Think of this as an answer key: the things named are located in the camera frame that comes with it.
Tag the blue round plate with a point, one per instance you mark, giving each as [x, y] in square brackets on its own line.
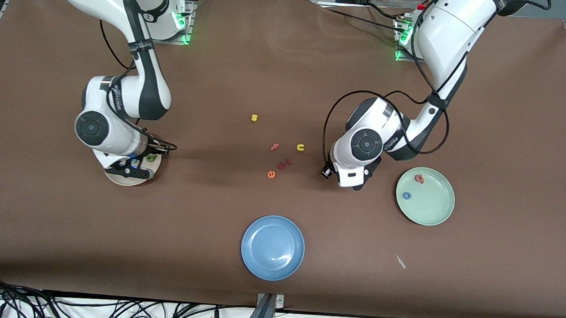
[273, 247]

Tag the pink foam letter b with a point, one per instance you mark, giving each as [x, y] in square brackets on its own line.
[420, 179]

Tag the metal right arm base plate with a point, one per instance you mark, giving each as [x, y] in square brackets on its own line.
[189, 25]

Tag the red letter x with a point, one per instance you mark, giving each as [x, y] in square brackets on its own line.
[281, 166]

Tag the pink foam letter f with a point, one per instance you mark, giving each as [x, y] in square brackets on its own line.
[274, 147]

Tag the blue foam letter o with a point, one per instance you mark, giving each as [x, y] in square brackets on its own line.
[404, 195]

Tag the white paper scrap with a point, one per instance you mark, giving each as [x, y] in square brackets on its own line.
[400, 261]

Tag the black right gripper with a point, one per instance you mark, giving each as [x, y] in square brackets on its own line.
[154, 147]

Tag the brown table cover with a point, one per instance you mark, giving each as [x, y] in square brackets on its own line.
[65, 239]

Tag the beige round plate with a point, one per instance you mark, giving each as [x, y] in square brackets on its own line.
[131, 181]

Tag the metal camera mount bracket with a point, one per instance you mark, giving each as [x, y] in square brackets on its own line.
[267, 313]

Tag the light green round plate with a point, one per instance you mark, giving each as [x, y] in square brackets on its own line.
[430, 205]

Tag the green foam letter a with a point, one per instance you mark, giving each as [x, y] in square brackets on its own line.
[151, 159]

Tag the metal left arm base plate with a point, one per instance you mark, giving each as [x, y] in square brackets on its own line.
[399, 56]

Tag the orange foam letter e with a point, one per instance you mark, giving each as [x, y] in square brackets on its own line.
[271, 175]

